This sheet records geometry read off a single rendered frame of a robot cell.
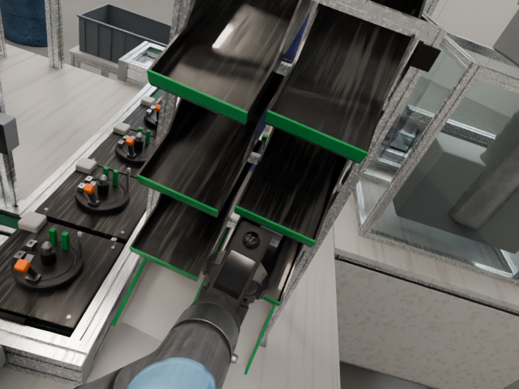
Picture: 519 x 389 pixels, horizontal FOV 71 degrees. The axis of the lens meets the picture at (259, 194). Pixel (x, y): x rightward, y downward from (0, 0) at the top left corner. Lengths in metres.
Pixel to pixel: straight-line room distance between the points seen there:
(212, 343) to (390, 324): 1.38
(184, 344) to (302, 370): 0.68
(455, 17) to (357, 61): 7.63
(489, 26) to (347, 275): 7.10
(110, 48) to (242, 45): 2.24
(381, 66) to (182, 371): 0.47
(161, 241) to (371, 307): 1.11
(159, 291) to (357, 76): 0.56
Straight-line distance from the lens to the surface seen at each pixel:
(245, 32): 0.56
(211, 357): 0.38
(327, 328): 1.12
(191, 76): 0.49
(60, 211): 1.07
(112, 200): 1.07
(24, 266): 0.83
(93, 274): 0.93
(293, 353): 1.04
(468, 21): 8.19
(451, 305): 1.66
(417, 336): 1.81
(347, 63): 0.57
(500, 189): 1.42
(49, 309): 0.89
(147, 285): 0.81
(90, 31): 2.78
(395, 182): 1.32
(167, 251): 0.68
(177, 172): 0.57
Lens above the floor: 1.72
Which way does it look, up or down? 37 degrees down
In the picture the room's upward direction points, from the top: 21 degrees clockwise
